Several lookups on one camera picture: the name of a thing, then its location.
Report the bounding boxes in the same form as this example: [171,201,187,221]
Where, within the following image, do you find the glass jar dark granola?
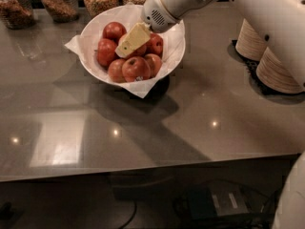
[0,0,35,30]

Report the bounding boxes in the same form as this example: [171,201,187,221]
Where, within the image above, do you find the black rubber mat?
[237,53,304,95]

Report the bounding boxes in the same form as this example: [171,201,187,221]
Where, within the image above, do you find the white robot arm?
[115,0,305,87]

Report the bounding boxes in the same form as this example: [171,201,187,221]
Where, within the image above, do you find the white bowl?
[78,5,187,88]

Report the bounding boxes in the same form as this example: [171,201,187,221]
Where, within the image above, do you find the glass jar brown granola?
[41,0,78,23]

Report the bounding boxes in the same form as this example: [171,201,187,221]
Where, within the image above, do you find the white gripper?
[115,0,217,58]

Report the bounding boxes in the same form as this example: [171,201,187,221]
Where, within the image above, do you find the black cable on floor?
[115,200,138,229]

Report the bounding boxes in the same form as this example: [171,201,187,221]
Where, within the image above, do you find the back stack paper bowls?
[235,19,267,61]

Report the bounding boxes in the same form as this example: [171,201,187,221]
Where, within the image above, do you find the front stack paper bowls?
[256,48,303,94]

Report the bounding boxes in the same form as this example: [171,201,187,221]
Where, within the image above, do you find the white paper liner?
[64,3,186,99]

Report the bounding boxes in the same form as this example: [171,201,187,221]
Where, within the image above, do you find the black power adapter box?
[173,181,254,222]

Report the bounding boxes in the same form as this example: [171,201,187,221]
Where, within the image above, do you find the stack paper bowls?
[235,19,267,61]
[256,48,303,94]

